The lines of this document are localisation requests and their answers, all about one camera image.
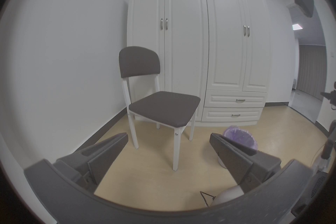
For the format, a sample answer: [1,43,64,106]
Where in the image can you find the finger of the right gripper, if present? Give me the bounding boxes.
[320,90,336,103]

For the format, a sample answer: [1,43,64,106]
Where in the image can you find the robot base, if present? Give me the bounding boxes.
[211,139,336,218]

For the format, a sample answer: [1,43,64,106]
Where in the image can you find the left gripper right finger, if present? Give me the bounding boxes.
[209,133,282,193]

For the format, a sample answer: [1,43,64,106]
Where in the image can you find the white chair grey cushions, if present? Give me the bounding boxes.
[119,46,201,171]

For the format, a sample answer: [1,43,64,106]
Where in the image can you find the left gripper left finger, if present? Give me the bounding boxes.
[54,132,129,194]

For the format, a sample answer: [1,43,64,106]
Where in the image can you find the white wardrobe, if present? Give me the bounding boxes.
[127,0,271,127]

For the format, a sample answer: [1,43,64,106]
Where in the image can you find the grey curtain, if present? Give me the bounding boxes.
[298,44,328,101]

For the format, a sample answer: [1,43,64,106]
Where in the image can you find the white trash bin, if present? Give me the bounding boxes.
[217,128,258,169]

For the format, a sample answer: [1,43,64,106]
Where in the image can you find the black cable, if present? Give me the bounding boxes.
[199,191,217,206]

